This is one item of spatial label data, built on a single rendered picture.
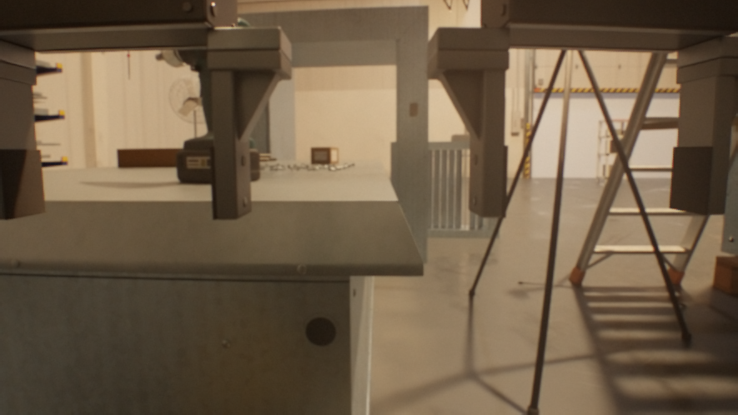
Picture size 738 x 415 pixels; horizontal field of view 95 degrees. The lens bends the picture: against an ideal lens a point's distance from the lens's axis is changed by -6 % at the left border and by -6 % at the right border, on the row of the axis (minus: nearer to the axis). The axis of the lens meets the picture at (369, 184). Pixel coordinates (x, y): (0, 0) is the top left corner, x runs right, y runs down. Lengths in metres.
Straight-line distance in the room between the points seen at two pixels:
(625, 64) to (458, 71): 11.65
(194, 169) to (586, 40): 0.48
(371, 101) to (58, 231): 9.84
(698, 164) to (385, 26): 2.15
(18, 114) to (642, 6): 0.35
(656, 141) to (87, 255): 12.31
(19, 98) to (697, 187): 0.41
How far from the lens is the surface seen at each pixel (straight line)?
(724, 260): 2.49
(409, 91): 2.24
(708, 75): 0.28
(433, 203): 3.03
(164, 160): 1.28
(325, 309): 0.37
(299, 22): 2.43
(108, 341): 0.47
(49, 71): 5.13
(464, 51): 0.20
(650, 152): 12.29
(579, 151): 11.29
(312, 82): 10.50
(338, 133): 10.15
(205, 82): 0.58
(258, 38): 0.21
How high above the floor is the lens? 0.69
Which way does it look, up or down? 5 degrees down
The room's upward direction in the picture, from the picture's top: straight up
